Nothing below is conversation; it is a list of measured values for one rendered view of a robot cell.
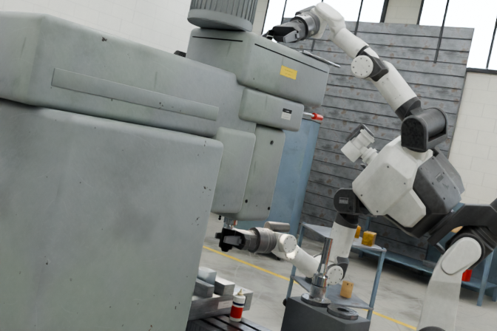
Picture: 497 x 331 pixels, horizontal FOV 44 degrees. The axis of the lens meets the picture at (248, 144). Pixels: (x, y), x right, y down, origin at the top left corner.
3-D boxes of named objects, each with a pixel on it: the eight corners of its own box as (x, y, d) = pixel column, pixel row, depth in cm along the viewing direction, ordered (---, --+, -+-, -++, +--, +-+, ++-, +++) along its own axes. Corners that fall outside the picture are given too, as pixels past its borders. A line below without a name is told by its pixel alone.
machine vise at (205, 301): (219, 296, 232) (225, 268, 232) (250, 310, 223) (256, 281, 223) (152, 306, 205) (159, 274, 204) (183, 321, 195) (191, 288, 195)
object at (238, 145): (187, 196, 206) (203, 121, 206) (242, 214, 191) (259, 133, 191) (146, 194, 192) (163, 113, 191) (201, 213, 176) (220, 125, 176)
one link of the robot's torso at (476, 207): (525, 218, 208) (486, 180, 213) (529, 220, 196) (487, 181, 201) (464, 273, 214) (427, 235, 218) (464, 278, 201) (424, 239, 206)
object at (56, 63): (203, 134, 205) (215, 75, 205) (254, 145, 191) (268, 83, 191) (-26, 91, 143) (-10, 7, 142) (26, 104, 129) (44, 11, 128)
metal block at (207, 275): (201, 283, 215) (204, 266, 215) (213, 288, 211) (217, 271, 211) (191, 284, 211) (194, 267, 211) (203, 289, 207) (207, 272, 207)
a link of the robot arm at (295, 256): (259, 242, 222) (282, 261, 229) (274, 246, 215) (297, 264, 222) (267, 227, 225) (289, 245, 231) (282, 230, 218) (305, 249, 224)
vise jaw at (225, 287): (202, 281, 223) (204, 270, 223) (233, 294, 213) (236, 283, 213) (191, 282, 218) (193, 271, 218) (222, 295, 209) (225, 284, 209)
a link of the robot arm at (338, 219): (350, 222, 241) (359, 189, 240) (366, 230, 234) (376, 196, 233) (329, 219, 234) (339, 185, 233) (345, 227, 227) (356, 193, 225)
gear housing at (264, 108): (246, 122, 223) (251, 95, 223) (300, 133, 208) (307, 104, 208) (183, 108, 197) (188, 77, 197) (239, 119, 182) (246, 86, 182)
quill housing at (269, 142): (226, 208, 220) (244, 121, 219) (271, 223, 207) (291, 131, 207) (190, 207, 205) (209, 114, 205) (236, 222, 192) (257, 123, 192)
